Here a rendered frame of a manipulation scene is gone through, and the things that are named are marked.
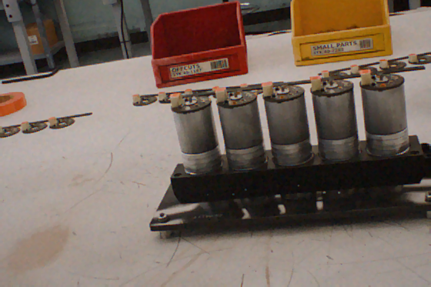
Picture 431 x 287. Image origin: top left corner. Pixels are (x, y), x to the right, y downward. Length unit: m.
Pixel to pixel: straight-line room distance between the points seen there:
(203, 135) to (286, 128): 0.05
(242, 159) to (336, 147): 0.06
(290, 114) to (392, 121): 0.06
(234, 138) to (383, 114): 0.09
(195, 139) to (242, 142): 0.03
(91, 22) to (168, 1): 0.65
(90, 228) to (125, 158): 0.11
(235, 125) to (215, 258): 0.08
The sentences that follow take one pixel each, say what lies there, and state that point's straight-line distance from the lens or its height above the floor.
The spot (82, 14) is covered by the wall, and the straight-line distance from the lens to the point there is 4.99.
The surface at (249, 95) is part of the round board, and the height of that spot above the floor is 0.81.
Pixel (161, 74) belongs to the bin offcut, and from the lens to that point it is 0.65.
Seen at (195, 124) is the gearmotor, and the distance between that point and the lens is 0.36.
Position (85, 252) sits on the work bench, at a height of 0.75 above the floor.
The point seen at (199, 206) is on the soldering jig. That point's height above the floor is 0.76.
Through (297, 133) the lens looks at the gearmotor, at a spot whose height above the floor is 0.79.
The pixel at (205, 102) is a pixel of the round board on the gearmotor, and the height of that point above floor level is 0.81.
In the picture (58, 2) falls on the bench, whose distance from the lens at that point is 3.48.
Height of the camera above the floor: 0.92
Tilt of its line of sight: 19 degrees down
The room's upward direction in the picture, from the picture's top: 11 degrees counter-clockwise
